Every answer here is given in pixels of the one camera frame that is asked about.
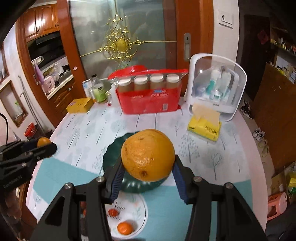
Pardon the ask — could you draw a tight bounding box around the small orange kumquat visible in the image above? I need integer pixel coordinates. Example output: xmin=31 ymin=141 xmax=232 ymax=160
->
xmin=37 ymin=137 xmax=52 ymax=148

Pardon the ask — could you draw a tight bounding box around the red cherry tomato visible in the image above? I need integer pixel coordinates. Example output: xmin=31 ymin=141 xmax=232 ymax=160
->
xmin=108 ymin=208 xmax=119 ymax=217

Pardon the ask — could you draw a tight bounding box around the small mandarin orange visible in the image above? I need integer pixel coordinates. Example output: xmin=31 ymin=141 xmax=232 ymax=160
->
xmin=117 ymin=222 xmax=134 ymax=235

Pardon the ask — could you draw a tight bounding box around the large orange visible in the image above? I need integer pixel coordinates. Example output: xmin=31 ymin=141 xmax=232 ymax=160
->
xmin=120 ymin=129 xmax=175 ymax=182

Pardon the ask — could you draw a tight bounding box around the left hand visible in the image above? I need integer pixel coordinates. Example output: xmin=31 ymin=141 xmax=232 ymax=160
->
xmin=1 ymin=189 xmax=22 ymax=220

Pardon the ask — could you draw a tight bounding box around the pink small appliance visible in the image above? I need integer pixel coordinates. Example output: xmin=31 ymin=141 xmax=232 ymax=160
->
xmin=267 ymin=192 xmax=287 ymax=221

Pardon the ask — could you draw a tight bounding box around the patterned tablecloth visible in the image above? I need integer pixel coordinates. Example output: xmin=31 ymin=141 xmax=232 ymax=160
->
xmin=27 ymin=104 xmax=267 ymax=240

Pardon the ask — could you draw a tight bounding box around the yellow tin box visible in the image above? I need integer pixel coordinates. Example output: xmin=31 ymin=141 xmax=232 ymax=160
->
xmin=66 ymin=97 xmax=94 ymax=113

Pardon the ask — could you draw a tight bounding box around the dark green scalloped plate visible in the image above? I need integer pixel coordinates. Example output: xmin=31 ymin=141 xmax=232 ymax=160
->
xmin=102 ymin=132 xmax=168 ymax=193

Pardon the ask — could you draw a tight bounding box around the yellow tissue pack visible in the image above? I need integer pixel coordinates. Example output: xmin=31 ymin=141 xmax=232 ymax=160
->
xmin=187 ymin=103 xmax=221 ymax=142

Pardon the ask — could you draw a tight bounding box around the green label glass bottle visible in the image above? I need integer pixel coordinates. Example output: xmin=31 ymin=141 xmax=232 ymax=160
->
xmin=92 ymin=74 xmax=107 ymax=103

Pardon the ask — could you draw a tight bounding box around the red paper cup package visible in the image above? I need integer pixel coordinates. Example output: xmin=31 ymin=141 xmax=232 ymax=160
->
xmin=108 ymin=65 xmax=189 ymax=114

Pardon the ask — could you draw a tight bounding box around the white clear storage box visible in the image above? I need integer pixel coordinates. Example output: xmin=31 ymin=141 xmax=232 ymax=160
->
xmin=186 ymin=53 xmax=247 ymax=122

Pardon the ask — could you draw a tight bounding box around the black cable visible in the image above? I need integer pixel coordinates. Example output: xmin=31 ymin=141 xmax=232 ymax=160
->
xmin=0 ymin=112 xmax=10 ymax=145

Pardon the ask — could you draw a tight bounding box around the wall light switch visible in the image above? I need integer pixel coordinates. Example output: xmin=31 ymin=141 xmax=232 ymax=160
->
xmin=219 ymin=11 xmax=233 ymax=29

